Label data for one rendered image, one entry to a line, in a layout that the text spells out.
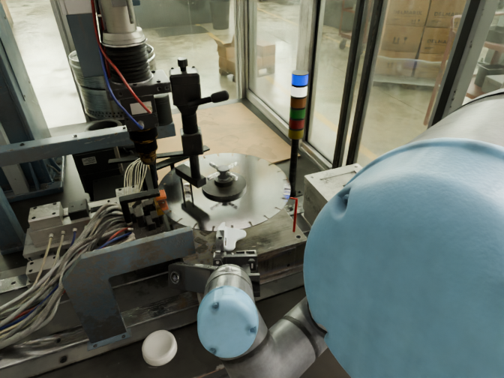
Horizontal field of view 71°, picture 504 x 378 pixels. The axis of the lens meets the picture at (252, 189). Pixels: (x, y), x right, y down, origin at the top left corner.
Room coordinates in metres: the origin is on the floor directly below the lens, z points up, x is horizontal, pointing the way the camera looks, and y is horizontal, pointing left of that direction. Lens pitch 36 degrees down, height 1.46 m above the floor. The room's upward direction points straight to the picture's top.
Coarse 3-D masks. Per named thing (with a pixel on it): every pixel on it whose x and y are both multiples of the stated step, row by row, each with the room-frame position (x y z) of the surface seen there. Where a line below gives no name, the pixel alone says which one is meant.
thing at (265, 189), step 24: (240, 168) 0.81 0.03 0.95; (264, 168) 0.80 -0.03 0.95; (168, 192) 0.70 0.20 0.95; (192, 192) 0.70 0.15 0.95; (264, 192) 0.70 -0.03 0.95; (288, 192) 0.70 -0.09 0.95; (168, 216) 0.61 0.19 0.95; (192, 216) 0.61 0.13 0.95; (216, 216) 0.61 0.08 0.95; (240, 216) 0.61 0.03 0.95
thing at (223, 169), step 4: (212, 164) 0.75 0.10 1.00; (232, 164) 0.74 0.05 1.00; (236, 164) 0.75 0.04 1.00; (216, 168) 0.73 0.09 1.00; (220, 168) 0.72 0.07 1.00; (224, 168) 0.72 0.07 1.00; (228, 168) 0.72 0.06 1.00; (216, 172) 0.71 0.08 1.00; (220, 172) 0.71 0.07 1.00; (224, 172) 0.71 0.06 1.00; (228, 172) 0.71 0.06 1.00; (208, 176) 0.69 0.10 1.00; (212, 176) 0.69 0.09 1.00; (216, 176) 0.70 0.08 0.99; (220, 176) 0.71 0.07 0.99; (224, 176) 0.71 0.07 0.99; (228, 176) 0.72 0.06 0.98; (232, 176) 0.69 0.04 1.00; (236, 176) 0.69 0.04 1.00; (208, 180) 0.69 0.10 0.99; (220, 180) 0.71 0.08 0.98; (224, 180) 0.71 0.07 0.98
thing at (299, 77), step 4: (292, 72) 0.95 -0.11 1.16; (296, 72) 0.95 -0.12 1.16; (300, 72) 0.95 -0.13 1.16; (304, 72) 0.95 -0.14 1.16; (292, 76) 0.94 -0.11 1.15; (296, 76) 0.93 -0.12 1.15; (300, 76) 0.93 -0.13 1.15; (304, 76) 0.93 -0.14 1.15; (292, 80) 0.94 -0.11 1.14; (296, 80) 0.93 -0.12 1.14; (300, 80) 0.93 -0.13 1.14; (304, 80) 0.93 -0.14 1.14; (292, 84) 0.94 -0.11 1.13; (296, 84) 0.93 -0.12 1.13; (300, 84) 0.93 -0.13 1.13; (304, 84) 0.93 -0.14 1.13
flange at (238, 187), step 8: (240, 176) 0.75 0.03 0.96; (208, 184) 0.71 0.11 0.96; (216, 184) 0.71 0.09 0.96; (224, 184) 0.70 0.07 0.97; (232, 184) 0.71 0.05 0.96; (240, 184) 0.71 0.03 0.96; (208, 192) 0.69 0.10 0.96; (216, 192) 0.68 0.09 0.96; (224, 192) 0.68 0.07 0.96; (232, 192) 0.68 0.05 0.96; (240, 192) 0.69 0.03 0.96
